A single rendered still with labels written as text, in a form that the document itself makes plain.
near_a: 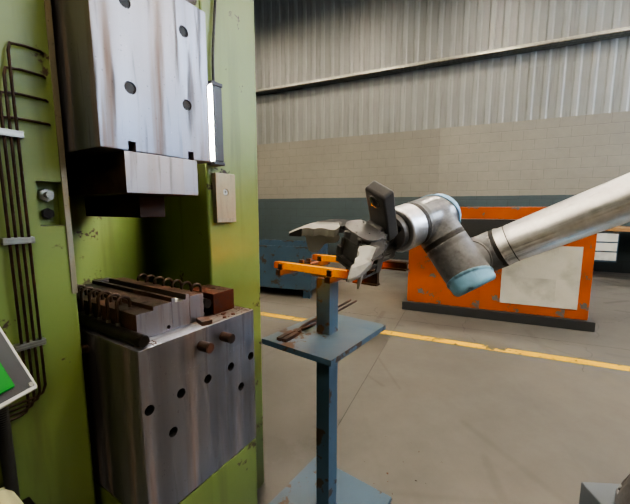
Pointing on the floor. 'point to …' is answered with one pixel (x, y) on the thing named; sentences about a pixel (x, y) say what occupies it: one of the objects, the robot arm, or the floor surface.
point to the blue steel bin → (276, 249)
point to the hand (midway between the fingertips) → (315, 251)
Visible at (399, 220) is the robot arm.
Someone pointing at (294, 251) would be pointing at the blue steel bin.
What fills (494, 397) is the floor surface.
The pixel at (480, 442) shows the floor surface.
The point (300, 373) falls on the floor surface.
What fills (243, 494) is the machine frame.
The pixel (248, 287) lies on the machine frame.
